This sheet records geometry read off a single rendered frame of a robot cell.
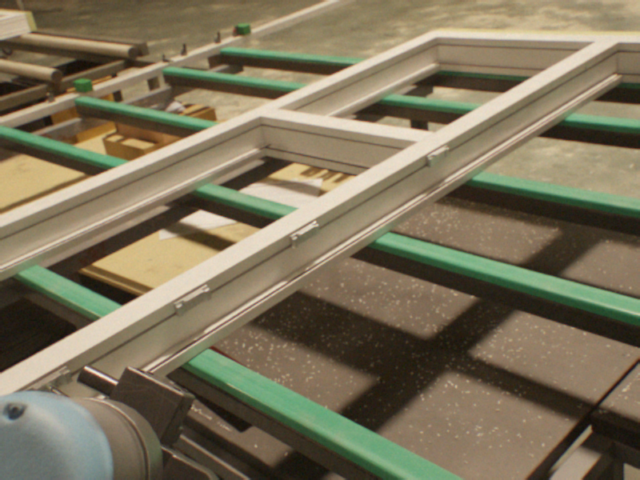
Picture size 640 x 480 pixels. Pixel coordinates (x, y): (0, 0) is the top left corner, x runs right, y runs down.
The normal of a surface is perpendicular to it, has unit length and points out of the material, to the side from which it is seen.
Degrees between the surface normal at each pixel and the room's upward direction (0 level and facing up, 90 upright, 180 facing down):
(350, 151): 90
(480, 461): 0
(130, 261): 0
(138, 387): 51
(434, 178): 90
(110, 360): 90
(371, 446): 0
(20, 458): 46
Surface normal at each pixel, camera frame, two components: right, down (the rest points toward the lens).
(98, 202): 0.71, 0.22
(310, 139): -0.69, 0.42
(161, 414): -0.01, -0.21
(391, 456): -0.15, -0.88
